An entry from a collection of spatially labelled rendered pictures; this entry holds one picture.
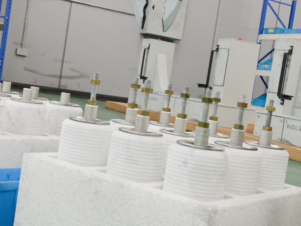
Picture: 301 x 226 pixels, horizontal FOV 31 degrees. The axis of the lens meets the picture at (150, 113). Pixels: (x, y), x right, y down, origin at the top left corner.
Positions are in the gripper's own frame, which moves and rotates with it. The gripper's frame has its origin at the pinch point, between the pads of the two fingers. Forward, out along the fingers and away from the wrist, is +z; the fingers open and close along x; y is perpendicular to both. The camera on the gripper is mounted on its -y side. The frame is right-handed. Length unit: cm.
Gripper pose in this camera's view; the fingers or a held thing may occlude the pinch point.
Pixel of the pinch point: (152, 21)
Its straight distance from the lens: 89.5
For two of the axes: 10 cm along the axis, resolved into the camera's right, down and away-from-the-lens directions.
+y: 2.3, -0.2, 9.7
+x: -9.6, -1.6, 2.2
